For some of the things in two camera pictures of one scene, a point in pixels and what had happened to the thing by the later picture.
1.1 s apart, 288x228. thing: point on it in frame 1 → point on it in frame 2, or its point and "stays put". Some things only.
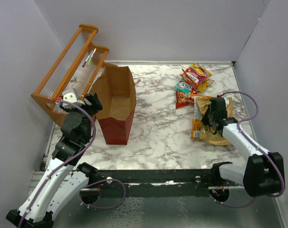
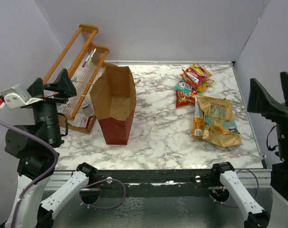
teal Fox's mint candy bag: x=183 y=87 stays put
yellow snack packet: x=203 y=85 stays put
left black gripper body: x=93 y=109 → x=46 y=113
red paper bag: x=115 y=87 stays put
